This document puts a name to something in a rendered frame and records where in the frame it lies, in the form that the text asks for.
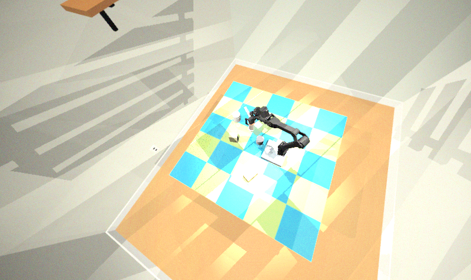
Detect glass french press with black knob plunger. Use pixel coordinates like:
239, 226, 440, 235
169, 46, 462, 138
245, 118, 256, 131

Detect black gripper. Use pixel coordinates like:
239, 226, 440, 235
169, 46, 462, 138
248, 114, 262, 125

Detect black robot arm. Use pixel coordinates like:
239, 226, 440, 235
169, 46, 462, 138
253, 106, 310, 156

